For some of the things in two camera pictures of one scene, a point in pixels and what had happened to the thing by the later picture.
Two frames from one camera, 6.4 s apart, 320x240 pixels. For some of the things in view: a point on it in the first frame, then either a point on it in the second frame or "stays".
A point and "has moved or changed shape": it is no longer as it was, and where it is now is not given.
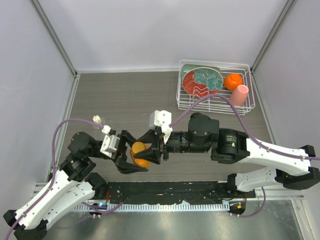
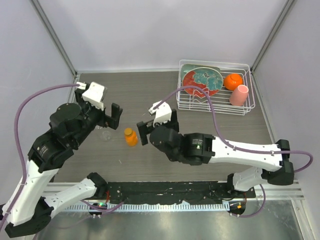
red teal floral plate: (202, 81) stays
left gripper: (120, 159) to (113, 121)
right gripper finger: (151, 154) to (142, 128)
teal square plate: (185, 68) stays
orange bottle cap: (137, 146) to (128, 131)
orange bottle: (140, 163) has moved or changed shape
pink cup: (238, 96) stays
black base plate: (171, 192) stays
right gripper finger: (148, 137) to (174, 120)
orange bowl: (232, 81) stays
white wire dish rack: (215, 88) stays
